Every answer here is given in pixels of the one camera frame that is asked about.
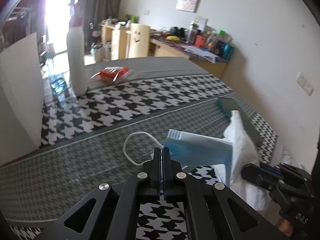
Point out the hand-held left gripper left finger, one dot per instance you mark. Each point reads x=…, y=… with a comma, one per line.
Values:
x=157, y=172

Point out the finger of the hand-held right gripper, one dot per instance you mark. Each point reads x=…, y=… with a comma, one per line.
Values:
x=252, y=173
x=271, y=170

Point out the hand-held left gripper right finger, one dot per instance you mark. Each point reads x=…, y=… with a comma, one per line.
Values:
x=168, y=172

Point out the white cloth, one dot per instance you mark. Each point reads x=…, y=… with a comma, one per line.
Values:
x=242, y=142

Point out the blue face mask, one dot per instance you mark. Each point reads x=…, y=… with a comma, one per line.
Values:
x=200, y=150

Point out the white foam box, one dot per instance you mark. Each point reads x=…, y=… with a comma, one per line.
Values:
x=20, y=92

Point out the person's right hand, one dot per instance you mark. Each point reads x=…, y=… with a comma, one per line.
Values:
x=285, y=226

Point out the houndstooth table mat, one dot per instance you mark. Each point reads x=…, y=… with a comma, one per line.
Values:
x=112, y=115

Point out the red snack packet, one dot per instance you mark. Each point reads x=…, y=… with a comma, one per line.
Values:
x=111, y=74

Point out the wooden desk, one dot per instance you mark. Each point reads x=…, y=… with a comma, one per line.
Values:
x=207, y=66

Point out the white paper sheets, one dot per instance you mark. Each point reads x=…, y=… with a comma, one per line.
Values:
x=200, y=53

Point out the blue clear spray bottle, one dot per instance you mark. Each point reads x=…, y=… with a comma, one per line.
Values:
x=58, y=86

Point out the wooden smiley face chair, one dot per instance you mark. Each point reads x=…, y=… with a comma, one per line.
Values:
x=137, y=41

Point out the white trash bin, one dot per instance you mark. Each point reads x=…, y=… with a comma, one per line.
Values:
x=100, y=52

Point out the small yellow object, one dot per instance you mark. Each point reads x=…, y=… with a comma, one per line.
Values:
x=173, y=38

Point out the wooden drawer cabinet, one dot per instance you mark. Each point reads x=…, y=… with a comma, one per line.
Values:
x=117, y=42

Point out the cluster of toiletry bottles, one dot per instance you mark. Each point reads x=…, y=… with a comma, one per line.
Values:
x=215, y=42

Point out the white pump bottle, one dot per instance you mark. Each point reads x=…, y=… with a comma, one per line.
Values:
x=76, y=62

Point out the black desk device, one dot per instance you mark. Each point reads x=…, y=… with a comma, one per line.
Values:
x=178, y=32

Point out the green bag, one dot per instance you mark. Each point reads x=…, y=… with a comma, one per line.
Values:
x=134, y=18

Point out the brown curtain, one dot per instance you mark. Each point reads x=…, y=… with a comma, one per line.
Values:
x=102, y=2

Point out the glass balcony door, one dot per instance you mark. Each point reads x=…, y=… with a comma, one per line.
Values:
x=60, y=12

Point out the double wall switch plate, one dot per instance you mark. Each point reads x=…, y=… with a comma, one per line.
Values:
x=305, y=83

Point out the wall picture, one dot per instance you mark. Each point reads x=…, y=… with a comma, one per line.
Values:
x=188, y=1

